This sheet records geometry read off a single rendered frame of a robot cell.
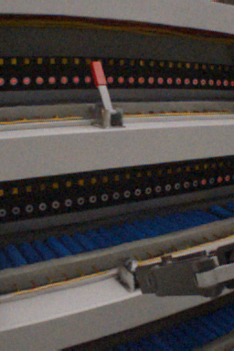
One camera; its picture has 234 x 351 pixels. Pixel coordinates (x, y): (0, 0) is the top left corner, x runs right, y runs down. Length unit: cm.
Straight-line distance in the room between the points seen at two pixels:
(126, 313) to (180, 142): 22
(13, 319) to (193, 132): 32
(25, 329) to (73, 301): 7
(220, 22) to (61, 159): 34
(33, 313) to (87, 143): 19
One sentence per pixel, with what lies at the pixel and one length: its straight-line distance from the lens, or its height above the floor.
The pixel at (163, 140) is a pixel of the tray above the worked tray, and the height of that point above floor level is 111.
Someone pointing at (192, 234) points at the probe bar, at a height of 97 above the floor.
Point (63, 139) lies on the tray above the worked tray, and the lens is 43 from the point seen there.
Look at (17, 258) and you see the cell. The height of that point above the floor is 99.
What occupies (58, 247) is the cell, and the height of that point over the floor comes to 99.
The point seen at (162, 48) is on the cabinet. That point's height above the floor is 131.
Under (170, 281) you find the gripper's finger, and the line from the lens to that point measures 31.
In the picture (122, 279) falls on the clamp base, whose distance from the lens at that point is 48.
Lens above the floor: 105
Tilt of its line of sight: 2 degrees up
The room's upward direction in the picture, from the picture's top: 8 degrees counter-clockwise
